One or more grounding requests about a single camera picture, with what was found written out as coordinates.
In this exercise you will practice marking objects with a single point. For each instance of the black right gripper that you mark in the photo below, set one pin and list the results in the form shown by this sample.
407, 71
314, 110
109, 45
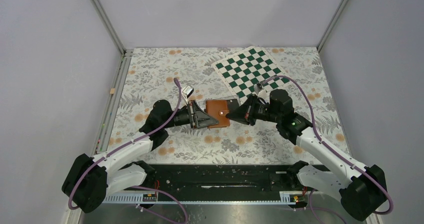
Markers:
249, 105

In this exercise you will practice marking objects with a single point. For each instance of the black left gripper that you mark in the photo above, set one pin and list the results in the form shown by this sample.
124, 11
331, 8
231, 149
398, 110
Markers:
204, 119

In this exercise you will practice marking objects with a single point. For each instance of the brown leather card holder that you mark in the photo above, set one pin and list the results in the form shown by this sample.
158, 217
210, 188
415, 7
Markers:
218, 109

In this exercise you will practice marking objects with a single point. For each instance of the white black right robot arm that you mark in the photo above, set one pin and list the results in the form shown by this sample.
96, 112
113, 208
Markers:
361, 189

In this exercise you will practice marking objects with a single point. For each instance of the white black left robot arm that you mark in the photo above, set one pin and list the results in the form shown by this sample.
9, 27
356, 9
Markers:
93, 178

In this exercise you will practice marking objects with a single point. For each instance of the clear acrylic card box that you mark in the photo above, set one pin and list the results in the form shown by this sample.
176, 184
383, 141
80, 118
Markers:
232, 101

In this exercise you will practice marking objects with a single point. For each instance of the green white checkered mat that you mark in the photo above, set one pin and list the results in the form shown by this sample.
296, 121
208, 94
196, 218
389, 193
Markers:
242, 71

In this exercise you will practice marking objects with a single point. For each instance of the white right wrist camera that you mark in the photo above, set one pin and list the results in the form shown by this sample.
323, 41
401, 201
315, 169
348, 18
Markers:
260, 91

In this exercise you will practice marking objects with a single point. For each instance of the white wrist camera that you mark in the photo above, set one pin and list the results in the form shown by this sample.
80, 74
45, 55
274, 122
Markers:
187, 91
260, 91

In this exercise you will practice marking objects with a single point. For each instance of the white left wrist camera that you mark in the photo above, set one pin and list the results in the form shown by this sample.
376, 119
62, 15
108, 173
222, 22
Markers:
187, 91

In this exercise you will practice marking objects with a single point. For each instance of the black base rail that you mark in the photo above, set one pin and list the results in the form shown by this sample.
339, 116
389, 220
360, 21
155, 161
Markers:
223, 183

